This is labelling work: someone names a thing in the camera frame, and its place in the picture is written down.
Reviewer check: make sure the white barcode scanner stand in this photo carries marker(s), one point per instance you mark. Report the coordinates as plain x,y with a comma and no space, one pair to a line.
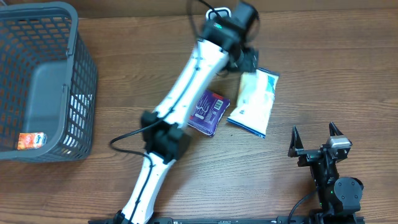
218,11

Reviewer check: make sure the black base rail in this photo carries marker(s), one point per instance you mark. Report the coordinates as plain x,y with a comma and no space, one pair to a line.
277,220

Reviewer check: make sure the white blue snack bag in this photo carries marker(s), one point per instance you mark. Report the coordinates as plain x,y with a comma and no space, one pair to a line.
255,100

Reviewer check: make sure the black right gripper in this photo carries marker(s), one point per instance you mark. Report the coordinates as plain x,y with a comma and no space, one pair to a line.
308,155

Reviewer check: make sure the grey plastic shopping basket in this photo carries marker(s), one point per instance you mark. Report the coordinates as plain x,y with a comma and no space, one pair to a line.
48,82

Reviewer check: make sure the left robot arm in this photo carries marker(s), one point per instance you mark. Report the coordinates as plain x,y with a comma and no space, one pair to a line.
220,46

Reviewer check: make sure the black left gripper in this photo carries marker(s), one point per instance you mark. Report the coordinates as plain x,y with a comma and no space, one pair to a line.
249,61

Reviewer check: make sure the purple sanitary pad pack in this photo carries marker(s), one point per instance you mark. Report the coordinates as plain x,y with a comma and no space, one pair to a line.
208,112

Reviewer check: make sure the small orange snack packet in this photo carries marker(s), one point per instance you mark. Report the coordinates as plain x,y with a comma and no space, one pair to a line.
31,140

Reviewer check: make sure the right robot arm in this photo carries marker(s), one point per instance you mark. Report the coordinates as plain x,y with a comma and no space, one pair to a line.
339,197

